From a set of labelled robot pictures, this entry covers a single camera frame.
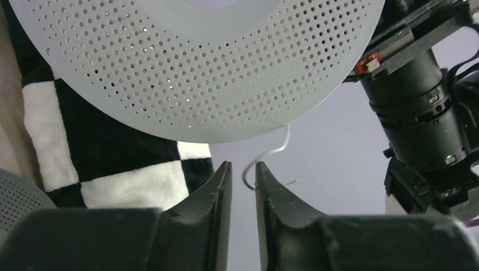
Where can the black white checkered pillow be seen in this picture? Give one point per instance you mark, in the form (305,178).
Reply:
(89,160)

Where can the grey cable spool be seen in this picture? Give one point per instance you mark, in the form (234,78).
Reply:
(185,73)

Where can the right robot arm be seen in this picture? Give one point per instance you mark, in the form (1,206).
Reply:
(429,114)

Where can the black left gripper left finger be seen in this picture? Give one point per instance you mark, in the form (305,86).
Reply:
(192,235)

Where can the black cable spool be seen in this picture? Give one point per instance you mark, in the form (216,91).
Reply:
(19,198)

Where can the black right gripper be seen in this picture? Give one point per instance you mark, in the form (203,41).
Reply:
(406,29)

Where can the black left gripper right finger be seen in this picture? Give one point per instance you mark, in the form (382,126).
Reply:
(293,235)

